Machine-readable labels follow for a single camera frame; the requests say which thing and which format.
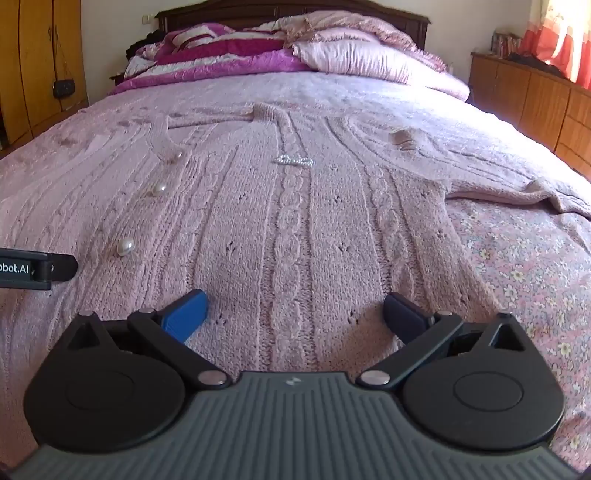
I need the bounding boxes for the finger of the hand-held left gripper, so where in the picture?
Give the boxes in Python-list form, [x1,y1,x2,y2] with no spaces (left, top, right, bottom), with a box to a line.
[50,254,79,282]

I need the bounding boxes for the pink knitted cardigan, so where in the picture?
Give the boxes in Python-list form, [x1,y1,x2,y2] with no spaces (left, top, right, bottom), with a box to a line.
[0,102,591,462]

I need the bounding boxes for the dark wooden headboard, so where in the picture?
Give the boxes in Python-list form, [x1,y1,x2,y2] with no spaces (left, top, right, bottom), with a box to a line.
[154,0,432,52]

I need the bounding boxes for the dark cloth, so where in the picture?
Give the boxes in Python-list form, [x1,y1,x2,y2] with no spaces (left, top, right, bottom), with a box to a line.
[505,52,565,71]

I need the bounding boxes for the pink ruffled pillows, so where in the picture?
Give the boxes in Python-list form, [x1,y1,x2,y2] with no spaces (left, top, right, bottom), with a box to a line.
[240,11,471,101]

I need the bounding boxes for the wooden cabinet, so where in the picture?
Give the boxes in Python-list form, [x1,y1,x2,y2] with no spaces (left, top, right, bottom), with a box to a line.
[470,51,591,175]

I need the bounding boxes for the pink satin pillow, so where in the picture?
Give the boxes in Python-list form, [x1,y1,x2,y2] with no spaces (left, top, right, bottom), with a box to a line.
[290,41,413,85]

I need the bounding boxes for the pink floral bedspread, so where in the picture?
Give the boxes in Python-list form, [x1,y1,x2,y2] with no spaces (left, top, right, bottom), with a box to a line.
[0,71,591,472]

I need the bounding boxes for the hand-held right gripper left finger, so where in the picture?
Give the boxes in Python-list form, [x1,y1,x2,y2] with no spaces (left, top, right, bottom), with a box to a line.
[67,289,232,388]

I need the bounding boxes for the orange curtain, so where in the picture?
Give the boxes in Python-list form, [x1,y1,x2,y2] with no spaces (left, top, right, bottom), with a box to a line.
[522,0,591,91]

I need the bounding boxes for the wooden wardrobe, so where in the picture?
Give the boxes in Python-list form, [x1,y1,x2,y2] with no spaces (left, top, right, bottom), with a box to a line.
[0,0,89,149]

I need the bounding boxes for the black hanging bag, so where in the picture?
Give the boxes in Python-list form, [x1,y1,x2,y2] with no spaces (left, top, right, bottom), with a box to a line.
[46,14,77,99]

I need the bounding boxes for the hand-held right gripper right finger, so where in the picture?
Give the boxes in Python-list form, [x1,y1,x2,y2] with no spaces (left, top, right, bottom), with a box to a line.
[356,292,532,388]

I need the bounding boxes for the black garment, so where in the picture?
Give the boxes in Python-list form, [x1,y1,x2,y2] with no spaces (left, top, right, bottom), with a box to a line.
[126,30,162,60]

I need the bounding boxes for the pink white striped pillow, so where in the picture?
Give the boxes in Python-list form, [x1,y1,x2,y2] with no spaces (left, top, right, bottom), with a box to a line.
[139,23,237,64]

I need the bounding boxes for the row of books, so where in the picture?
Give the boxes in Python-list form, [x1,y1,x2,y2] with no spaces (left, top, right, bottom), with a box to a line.
[490,28,523,59]

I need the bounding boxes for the magenta striped blanket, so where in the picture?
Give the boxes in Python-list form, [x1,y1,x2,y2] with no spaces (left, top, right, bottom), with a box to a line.
[110,39,311,96]

